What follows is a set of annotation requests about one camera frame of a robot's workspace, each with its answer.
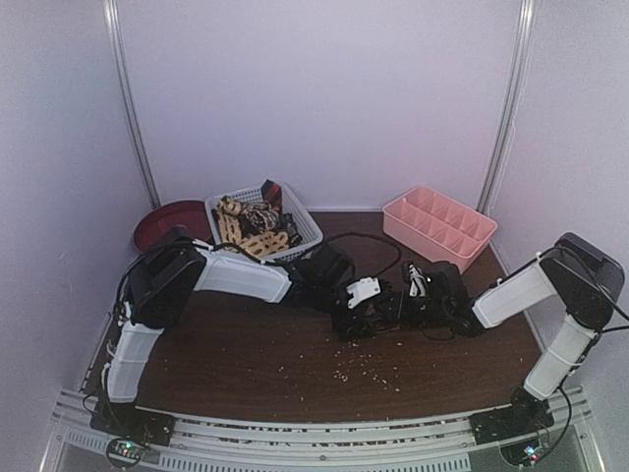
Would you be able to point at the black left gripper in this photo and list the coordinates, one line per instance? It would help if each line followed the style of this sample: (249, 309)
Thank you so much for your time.
(356, 331)

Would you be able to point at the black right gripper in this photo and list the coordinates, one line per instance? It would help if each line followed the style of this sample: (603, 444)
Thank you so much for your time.
(409, 305)

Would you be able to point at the dark brown red patterned tie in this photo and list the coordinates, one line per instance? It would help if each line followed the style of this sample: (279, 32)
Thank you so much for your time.
(375, 322)

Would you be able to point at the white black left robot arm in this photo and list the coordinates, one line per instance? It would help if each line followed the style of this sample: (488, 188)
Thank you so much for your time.
(154, 292)

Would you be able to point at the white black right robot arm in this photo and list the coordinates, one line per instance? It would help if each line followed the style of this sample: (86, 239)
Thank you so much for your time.
(586, 280)

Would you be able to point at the grey plastic mesh basket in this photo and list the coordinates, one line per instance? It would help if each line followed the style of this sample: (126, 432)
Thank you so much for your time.
(302, 230)

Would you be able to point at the pink divided organizer box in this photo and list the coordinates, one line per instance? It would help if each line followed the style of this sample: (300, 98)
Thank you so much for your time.
(437, 227)

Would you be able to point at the brown cream patterned tie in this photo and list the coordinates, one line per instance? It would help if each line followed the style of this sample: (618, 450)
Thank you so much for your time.
(259, 217)

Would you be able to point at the red black striped tie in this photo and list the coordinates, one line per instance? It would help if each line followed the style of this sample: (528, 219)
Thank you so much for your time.
(272, 193)

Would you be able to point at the yellow insect patterned tie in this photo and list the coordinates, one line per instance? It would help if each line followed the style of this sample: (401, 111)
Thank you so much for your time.
(232, 230)

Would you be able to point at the dark red round plate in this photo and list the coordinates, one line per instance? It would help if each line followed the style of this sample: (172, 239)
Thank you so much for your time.
(190, 214)

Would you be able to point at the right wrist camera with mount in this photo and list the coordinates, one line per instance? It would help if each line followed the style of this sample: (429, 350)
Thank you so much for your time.
(415, 278)

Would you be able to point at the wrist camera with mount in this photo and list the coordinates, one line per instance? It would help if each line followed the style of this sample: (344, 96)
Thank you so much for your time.
(415, 278)
(361, 291)

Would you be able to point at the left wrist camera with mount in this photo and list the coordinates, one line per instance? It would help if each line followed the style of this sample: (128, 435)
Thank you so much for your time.
(361, 291)

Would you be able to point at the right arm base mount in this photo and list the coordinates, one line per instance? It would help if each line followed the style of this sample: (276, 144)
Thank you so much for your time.
(516, 427)

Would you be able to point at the front aluminium rail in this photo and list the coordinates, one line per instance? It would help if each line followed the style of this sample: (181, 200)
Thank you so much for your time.
(453, 442)

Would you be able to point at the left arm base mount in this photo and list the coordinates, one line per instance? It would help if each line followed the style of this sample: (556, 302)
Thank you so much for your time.
(134, 432)

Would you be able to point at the right aluminium frame post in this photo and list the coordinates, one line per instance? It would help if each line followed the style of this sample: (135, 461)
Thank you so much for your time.
(514, 88)

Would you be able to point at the aluminium frame post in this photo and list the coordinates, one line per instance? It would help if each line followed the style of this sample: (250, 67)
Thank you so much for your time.
(116, 40)
(514, 88)

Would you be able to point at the left aluminium frame post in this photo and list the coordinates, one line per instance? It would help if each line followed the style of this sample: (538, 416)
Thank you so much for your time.
(116, 40)

